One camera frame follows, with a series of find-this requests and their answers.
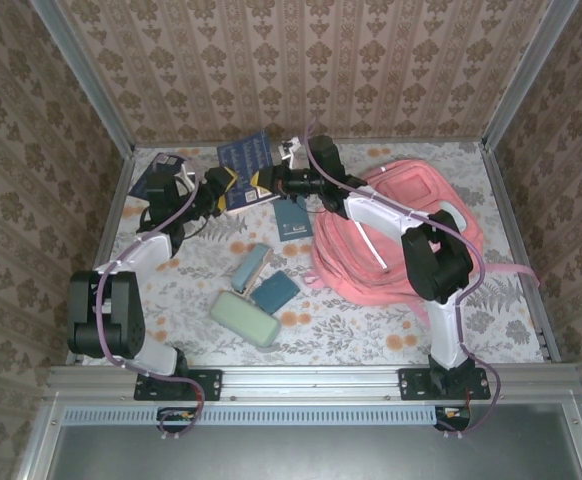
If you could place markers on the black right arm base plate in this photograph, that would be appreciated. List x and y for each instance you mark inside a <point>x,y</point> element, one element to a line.
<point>413,385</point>

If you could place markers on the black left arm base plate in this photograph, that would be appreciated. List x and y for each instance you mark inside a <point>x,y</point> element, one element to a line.
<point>211,385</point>

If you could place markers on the small blue notebook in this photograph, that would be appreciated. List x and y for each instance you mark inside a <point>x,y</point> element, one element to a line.
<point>291,220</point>

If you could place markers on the pale green pencil case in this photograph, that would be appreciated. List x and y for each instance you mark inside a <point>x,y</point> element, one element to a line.
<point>243,317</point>

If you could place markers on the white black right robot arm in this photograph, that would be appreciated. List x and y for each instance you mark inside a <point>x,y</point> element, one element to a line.
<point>381,212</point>

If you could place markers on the light blue pencil box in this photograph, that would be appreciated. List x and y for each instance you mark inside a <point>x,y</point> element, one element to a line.
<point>248,265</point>

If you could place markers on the dark blue fabric pouch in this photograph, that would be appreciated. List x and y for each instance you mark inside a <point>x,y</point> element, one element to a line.
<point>276,292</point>

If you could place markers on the aluminium left table edge rail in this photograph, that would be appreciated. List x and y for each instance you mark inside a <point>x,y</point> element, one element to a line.
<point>101,260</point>

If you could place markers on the aluminium right frame post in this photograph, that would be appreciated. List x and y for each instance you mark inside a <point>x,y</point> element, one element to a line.
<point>531,70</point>

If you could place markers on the grey metal panel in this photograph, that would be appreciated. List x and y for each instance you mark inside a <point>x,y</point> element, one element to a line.
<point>296,455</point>

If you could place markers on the aluminium table edge rail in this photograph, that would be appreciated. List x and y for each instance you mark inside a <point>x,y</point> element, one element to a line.
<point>512,230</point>
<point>396,141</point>
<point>101,260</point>

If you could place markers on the aluminium frame post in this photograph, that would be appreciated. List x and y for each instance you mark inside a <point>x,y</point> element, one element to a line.
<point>531,70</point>
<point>83,75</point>

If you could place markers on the black connector box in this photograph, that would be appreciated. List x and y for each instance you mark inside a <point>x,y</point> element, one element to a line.
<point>176,419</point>
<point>453,417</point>

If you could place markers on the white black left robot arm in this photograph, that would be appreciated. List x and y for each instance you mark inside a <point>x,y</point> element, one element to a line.
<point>141,252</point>

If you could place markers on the pink school backpack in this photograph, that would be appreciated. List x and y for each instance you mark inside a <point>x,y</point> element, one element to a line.
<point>421,187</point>

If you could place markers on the floral patterned table cover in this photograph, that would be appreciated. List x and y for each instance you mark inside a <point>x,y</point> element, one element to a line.
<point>351,330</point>

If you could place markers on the aluminium mounting rail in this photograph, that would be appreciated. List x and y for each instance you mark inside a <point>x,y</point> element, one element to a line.
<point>311,382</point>

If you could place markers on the aluminium left frame post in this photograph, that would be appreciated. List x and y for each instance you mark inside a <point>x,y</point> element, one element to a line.
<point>83,75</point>

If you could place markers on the aluminium right table edge rail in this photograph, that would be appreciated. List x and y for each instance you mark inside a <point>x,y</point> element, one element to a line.
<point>512,230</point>

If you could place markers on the dark blue printed book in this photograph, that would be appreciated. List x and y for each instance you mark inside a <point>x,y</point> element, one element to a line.
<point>140,181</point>
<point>246,155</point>

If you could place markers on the aluminium rear table edge rail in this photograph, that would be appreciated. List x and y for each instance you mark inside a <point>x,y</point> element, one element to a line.
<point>396,141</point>

